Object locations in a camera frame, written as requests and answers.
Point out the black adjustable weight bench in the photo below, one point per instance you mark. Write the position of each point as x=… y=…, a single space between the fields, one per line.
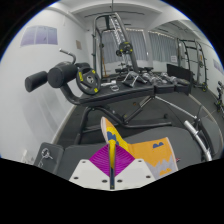
x=116 y=93

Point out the large purple wall poster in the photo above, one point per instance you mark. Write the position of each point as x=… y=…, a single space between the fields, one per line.
x=38 y=35

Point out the grey window curtain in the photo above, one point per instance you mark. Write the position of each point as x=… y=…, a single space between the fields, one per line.
x=163 y=46
x=138 y=45

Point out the black yellow exercise machines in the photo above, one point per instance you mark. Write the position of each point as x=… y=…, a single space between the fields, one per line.
x=220 y=98

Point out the small brown wall plaque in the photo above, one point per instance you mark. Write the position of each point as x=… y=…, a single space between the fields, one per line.
x=78 y=44

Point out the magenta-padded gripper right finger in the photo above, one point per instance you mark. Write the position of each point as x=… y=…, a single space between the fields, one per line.
x=133 y=171

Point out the group of chrome dumbbells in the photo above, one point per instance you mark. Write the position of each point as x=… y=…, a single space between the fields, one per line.
x=156 y=77

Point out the black upright mat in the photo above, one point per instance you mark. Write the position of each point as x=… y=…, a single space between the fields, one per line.
x=180 y=71

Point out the small purple wall poster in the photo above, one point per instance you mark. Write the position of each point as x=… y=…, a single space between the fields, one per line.
x=218 y=66

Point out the yellow orange cartoon towel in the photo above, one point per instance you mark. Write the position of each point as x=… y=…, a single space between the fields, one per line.
x=150 y=153

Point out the small black yellow weight plate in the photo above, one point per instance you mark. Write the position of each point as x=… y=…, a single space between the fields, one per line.
x=125 y=48

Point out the black squat rack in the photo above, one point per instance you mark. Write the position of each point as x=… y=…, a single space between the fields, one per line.
x=199 y=63

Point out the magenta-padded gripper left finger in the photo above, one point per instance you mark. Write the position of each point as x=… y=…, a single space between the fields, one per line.
x=93 y=171

